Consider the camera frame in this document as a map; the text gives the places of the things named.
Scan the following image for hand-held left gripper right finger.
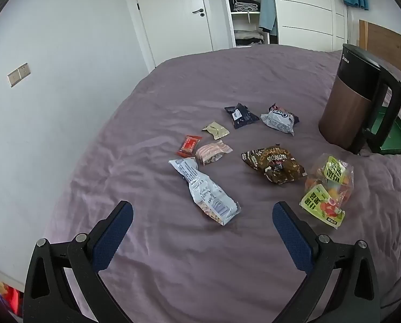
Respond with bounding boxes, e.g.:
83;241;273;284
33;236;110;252
272;201;381;323

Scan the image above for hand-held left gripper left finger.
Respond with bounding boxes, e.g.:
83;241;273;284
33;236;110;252
23;201;134;323

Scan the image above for clear candy bag green labels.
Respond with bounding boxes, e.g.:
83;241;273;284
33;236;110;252
299;153;355;230

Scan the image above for brown snack packet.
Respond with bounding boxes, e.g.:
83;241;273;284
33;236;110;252
241;145;306;185

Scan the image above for long silver snack packet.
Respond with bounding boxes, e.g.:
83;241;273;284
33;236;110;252
168;157;241;226

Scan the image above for pink striped snack packet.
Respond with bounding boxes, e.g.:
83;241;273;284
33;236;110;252
195;140;233;166

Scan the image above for green tray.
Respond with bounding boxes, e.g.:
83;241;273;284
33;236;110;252
369;103;401;155

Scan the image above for purple bed sheet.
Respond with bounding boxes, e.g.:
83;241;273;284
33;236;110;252
42;44;401;323

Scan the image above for small red snack packet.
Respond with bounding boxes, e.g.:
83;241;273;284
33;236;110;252
177;135;203;157

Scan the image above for silver and purple snack packet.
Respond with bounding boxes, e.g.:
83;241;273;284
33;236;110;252
260;104;301;136

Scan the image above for red and yellow object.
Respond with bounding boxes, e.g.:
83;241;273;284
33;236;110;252
0;269;22;317

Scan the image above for dark navy snack packet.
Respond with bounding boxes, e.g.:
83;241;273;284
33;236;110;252
224;103;260;129

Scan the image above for small beige snack packet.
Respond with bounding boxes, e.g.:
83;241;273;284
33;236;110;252
202;121;229;141

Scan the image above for copper and black electric kettle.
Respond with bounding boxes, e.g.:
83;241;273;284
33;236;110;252
318;44;401;155

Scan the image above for folded dark and white clothes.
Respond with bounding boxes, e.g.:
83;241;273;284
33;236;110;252
233;30;265;46

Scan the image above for white door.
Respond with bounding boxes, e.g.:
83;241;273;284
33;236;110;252
130;0;214;71

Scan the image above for wooden headboard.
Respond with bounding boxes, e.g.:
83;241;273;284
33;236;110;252
359;19;401;85

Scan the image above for hanging teal garment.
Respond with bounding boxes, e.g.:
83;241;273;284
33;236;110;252
258;0;278;36

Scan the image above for white wardrobe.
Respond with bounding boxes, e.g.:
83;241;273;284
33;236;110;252
221;0;348;52

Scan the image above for folded black and grey clothes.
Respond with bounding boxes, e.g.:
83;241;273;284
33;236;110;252
229;0;261;13

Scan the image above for double metal wall switch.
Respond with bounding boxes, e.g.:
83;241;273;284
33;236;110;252
7;62;31;88

